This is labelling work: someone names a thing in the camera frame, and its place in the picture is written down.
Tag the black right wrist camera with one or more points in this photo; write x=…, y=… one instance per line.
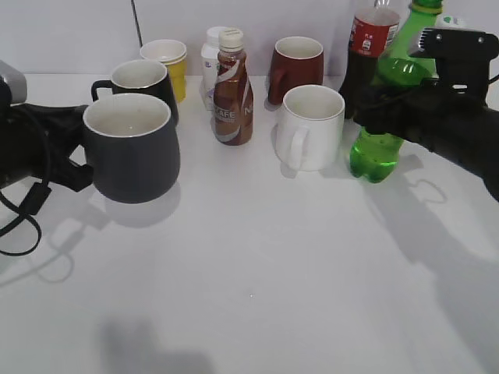
x=462, y=57

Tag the dark grey ceramic mug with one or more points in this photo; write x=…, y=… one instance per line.
x=131, y=143

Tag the brown Nescafe coffee bottle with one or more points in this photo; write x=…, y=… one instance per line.
x=233, y=94

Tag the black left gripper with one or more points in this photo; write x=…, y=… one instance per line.
x=25, y=148

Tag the black ceramic mug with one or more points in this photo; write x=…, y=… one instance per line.
x=140, y=77

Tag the clear water bottle green label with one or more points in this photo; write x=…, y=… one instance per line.
x=449, y=22

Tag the yellow paper cup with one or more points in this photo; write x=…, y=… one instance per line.
x=172, y=54

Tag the white ceramic mug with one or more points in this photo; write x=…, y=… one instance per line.
x=309, y=127

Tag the cola bottle red label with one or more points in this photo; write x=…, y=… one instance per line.
x=373, y=29

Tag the dark red ceramic mug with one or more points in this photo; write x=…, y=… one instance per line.
x=296, y=61

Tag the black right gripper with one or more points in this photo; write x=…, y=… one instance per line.
x=458, y=127

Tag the white plastic milk bottle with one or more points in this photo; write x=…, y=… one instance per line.
x=209, y=59

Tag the green soda bottle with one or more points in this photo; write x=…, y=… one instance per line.
x=376, y=156

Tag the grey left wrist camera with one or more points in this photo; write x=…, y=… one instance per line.
x=16, y=81

